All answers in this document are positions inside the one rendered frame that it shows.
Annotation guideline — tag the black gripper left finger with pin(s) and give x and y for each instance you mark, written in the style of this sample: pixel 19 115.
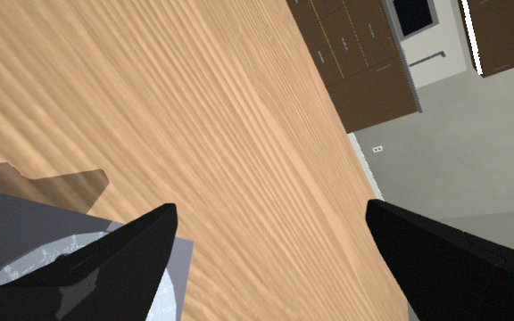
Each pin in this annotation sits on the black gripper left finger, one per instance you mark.
pixel 112 279

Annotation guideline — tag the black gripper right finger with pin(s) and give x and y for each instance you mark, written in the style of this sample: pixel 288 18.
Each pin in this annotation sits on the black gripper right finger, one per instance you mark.
pixel 445 274

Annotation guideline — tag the grey flat square base plate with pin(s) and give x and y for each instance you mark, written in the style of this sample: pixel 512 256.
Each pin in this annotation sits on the grey flat square base plate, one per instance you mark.
pixel 25 224

